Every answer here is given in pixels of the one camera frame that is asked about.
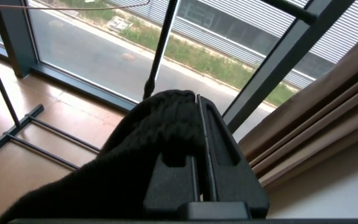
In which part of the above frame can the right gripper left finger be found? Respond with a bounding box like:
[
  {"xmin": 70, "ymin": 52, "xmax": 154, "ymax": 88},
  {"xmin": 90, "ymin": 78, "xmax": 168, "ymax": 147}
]
[{"xmin": 143, "ymin": 154, "xmax": 201, "ymax": 218}]

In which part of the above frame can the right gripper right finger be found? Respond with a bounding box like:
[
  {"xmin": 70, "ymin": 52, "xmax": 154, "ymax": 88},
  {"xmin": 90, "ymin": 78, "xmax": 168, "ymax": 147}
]
[{"xmin": 196, "ymin": 94, "xmax": 270, "ymax": 219}]

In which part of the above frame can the black garment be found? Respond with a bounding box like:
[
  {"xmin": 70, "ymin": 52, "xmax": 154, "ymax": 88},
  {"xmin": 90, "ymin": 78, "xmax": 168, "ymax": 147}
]
[{"xmin": 0, "ymin": 89, "xmax": 206, "ymax": 224}]

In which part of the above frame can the pink clothes hanger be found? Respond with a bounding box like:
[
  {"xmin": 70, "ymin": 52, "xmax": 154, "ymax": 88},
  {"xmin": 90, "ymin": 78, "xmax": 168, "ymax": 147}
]
[{"xmin": 0, "ymin": 0, "xmax": 152, "ymax": 12}]

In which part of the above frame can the black clothes rack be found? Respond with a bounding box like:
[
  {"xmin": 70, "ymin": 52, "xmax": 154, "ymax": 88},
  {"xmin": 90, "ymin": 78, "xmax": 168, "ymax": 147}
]
[{"xmin": 0, "ymin": 0, "xmax": 318, "ymax": 170}]

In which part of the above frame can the brown curtain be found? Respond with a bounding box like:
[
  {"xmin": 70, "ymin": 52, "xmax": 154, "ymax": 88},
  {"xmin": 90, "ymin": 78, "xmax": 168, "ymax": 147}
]
[{"xmin": 237, "ymin": 24, "xmax": 358, "ymax": 191}]

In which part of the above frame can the window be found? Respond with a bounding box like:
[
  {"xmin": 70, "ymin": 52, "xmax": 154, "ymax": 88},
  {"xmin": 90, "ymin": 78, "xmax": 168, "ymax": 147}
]
[{"xmin": 0, "ymin": 0, "xmax": 358, "ymax": 144}]

